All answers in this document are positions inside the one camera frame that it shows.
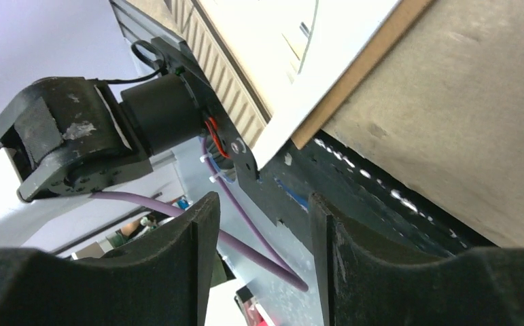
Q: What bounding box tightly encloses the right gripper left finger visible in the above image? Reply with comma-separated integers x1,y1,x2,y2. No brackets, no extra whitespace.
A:
0,192,220,325

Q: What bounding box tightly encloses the brown backing board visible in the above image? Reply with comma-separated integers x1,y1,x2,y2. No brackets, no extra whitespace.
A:
273,1,433,149

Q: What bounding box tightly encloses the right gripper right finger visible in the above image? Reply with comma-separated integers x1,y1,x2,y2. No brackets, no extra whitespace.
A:
309,194,524,325

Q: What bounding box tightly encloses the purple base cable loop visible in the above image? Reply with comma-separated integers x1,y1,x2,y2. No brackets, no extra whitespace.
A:
88,137,310,293

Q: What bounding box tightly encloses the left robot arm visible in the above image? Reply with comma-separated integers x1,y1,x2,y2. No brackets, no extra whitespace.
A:
0,72,209,247

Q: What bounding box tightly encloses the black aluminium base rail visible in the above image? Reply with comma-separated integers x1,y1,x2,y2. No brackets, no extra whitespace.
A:
111,1,491,257

